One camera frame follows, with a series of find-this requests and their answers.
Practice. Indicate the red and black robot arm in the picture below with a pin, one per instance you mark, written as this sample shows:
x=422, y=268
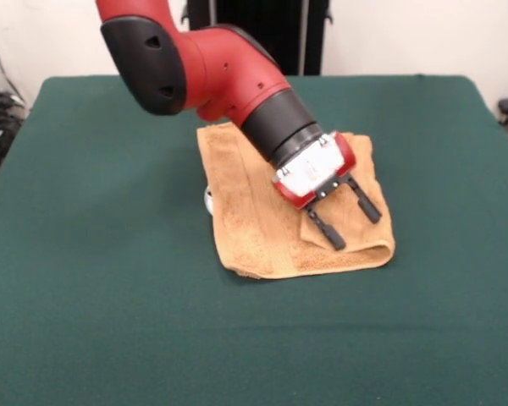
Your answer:
x=220, y=72

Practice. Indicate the dark green table cloth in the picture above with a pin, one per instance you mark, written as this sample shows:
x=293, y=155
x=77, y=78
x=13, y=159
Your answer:
x=321, y=338

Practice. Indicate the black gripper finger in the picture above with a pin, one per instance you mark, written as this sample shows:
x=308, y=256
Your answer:
x=328, y=230
x=366, y=204

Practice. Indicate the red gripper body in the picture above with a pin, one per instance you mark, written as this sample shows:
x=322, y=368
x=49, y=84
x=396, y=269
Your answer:
x=313, y=173

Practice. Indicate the tan terry towel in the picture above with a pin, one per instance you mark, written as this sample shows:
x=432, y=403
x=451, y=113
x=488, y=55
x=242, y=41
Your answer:
x=254, y=220

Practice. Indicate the black stand frame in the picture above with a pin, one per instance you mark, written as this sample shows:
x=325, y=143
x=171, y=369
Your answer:
x=288, y=21

